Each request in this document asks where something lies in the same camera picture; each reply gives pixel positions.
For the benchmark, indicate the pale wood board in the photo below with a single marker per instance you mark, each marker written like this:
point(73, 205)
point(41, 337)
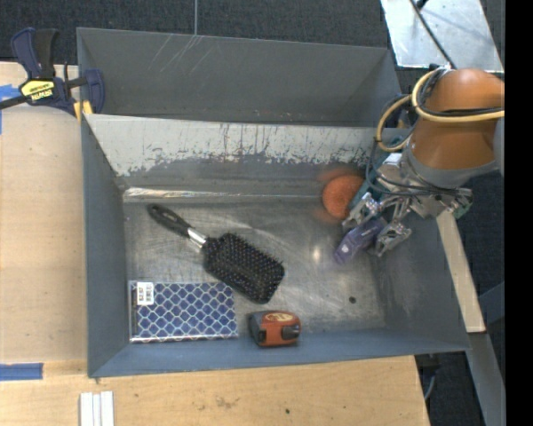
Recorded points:
point(40, 238)

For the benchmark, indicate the black hairbrush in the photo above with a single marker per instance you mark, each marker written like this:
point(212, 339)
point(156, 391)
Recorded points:
point(244, 264)

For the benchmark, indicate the grey metal bin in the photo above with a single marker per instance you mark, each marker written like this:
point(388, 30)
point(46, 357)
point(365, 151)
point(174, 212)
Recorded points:
point(231, 82)

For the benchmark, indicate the orange ball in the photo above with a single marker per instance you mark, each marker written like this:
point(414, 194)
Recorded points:
point(341, 193)

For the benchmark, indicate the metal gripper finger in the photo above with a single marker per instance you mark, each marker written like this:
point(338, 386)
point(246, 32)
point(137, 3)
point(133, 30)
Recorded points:
point(393, 235)
point(362, 209)

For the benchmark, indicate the orange and black tape measure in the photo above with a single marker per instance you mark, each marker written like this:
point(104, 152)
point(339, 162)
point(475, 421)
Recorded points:
point(275, 327)

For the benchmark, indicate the blue patterned flat box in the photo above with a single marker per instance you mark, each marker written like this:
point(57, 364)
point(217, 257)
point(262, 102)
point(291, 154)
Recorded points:
point(186, 312)

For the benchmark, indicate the purple plastic object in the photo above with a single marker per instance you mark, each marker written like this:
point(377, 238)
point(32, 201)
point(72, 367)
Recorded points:
point(355, 240)

